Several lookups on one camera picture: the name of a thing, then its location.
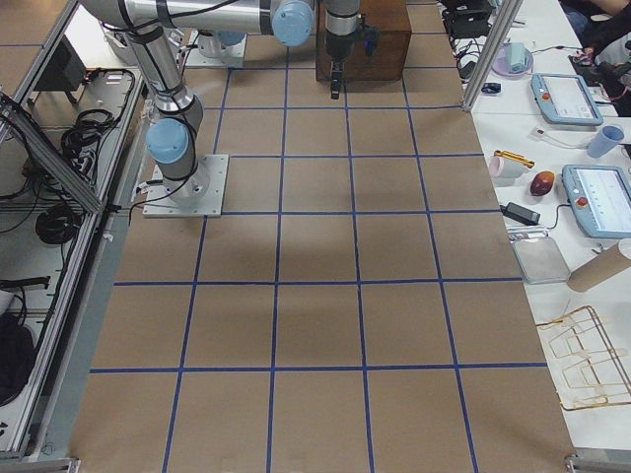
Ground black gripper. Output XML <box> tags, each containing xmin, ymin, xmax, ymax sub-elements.
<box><xmin>324</xmin><ymin>33</ymin><xmax>355</xmax><ymax>100</ymax></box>

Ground dark wooden drawer cabinet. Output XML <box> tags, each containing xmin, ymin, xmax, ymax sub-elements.
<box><xmin>315</xmin><ymin>0</ymin><xmax>411</xmax><ymax>82</ymax></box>

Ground lilac bowl with teal cup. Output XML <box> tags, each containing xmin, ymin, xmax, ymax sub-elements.
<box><xmin>492</xmin><ymin>42</ymin><xmax>533</xmax><ymax>78</ymax></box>

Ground pink white mug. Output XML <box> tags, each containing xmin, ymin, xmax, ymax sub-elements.
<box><xmin>489</xmin><ymin>150</ymin><xmax>535</xmax><ymax>179</ymax></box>

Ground black power adapter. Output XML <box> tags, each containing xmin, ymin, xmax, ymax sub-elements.
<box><xmin>500</xmin><ymin>202</ymin><xmax>540</xmax><ymax>226</ymax></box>

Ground upper teach pendant tablet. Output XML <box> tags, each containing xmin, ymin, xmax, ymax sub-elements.
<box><xmin>530</xmin><ymin>73</ymin><xmax>603</xmax><ymax>126</ymax></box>

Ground teach pendant tablet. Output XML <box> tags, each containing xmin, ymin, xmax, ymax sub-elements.
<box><xmin>530</xmin><ymin>73</ymin><xmax>603</xmax><ymax>126</ymax></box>
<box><xmin>561</xmin><ymin>165</ymin><xmax>630</xmax><ymax>239</ymax></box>

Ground red brown mango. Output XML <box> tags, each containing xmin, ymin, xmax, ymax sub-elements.
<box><xmin>529</xmin><ymin>170</ymin><xmax>555</xmax><ymax>197</ymax></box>

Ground light blue plastic cup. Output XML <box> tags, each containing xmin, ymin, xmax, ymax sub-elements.
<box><xmin>587</xmin><ymin>125</ymin><xmax>625</xmax><ymax>158</ymax></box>

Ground silver metal tin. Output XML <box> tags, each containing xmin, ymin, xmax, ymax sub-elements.
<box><xmin>512</xmin><ymin>236</ymin><xmax>570</xmax><ymax>285</ymax></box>

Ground lower teach pendant tablet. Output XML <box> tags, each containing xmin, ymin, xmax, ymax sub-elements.
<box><xmin>561</xmin><ymin>165</ymin><xmax>630</xmax><ymax>239</ymax></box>

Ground cardboard tube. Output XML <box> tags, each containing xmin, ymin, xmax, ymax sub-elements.
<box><xmin>567</xmin><ymin>238</ymin><xmax>630</xmax><ymax>293</ymax></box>

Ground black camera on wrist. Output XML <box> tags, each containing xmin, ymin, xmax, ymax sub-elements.
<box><xmin>362</xmin><ymin>25</ymin><xmax>380</xmax><ymax>57</ymax></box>

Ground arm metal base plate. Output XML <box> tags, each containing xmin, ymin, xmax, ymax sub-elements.
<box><xmin>180</xmin><ymin>30</ymin><xmax>246</xmax><ymax>69</ymax></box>
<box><xmin>142</xmin><ymin>154</ymin><xmax>229</xmax><ymax>218</ymax></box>

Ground aluminium frame post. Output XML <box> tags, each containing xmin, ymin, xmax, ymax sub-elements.
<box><xmin>461</xmin><ymin>0</ymin><xmax>523</xmax><ymax>112</ymax></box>

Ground coiled black cables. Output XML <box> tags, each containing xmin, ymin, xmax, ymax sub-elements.
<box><xmin>59</xmin><ymin>108</ymin><xmax>122</xmax><ymax>171</ymax></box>

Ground gold wire rack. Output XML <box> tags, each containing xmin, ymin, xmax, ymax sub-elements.
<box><xmin>536</xmin><ymin>305</ymin><xmax>630</xmax><ymax>412</ymax></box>

